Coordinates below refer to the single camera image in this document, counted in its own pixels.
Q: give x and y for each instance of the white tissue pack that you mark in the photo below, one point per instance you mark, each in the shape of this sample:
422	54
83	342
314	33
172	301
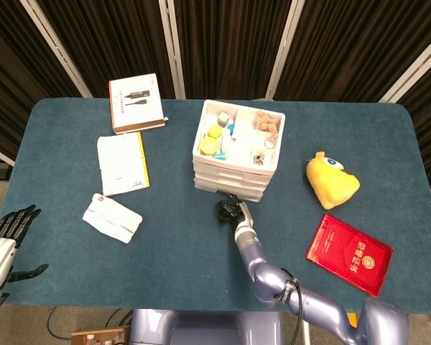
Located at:
111	217

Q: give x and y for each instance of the small blue cap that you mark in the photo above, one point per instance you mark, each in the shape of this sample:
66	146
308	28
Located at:
230	128

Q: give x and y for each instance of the white notebook yellow spine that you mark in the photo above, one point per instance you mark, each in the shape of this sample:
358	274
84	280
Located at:
122	161

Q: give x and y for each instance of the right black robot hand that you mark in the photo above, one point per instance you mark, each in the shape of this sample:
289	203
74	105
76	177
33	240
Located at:
245	215

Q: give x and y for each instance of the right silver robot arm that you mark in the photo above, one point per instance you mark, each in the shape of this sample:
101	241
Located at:
258	262

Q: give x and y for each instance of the clear plastic drawer unit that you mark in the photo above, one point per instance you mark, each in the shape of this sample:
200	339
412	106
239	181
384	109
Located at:
233	164

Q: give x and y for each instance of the white product box brown side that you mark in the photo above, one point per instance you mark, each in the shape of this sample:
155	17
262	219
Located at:
136	104

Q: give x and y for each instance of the white screen frame post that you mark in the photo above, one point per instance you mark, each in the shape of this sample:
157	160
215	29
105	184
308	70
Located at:
172	50
57	50
413	72
285	50

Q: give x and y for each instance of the clear drawer holding marker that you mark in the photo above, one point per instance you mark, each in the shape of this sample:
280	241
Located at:
253	196

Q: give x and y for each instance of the blue felt table cover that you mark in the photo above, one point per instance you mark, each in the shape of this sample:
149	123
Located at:
186	251

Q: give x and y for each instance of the brown cardboard box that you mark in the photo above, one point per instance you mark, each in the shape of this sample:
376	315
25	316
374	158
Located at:
100	336

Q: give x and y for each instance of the silver robot torso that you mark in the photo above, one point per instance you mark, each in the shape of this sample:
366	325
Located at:
201	327

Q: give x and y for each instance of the yellow rubber duck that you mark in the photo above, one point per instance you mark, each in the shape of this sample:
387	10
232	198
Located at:
209	145

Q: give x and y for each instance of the metal binder clips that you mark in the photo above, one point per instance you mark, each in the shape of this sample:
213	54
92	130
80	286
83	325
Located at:
259	158

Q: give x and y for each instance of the red certificate booklet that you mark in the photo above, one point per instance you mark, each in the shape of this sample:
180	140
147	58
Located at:
348	251

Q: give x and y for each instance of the clear plastic drawer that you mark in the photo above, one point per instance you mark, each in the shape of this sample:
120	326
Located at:
233	182

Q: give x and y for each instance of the yellow plush toy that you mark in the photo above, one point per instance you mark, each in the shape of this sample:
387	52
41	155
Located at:
332	183

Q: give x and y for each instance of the small tan teddy bear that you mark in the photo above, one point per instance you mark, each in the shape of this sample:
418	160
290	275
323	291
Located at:
267	124

